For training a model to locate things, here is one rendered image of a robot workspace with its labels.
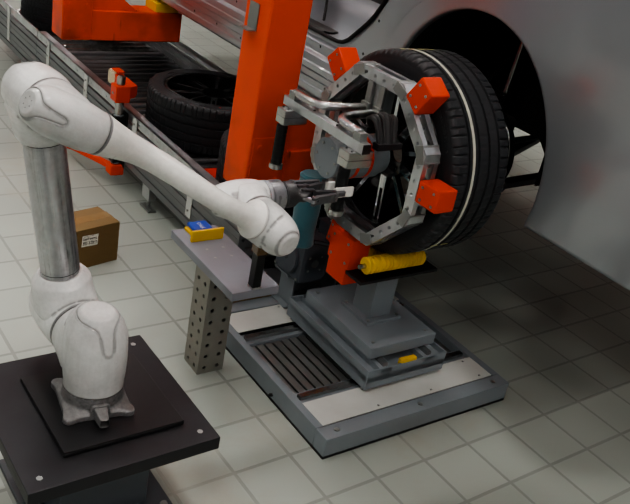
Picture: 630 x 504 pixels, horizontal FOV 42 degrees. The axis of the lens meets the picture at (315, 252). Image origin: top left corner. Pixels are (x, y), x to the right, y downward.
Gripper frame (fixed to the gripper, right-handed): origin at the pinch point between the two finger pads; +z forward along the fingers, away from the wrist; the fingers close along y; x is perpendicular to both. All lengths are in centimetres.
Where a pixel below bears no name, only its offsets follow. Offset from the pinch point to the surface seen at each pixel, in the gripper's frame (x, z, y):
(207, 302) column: -53, -20, -31
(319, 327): -67, 23, -22
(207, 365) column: -80, -16, -31
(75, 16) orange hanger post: -18, 14, -253
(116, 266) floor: -83, -18, -108
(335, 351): -70, 23, -11
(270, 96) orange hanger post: 6, 12, -61
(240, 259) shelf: -37.8, -10.3, -29.4
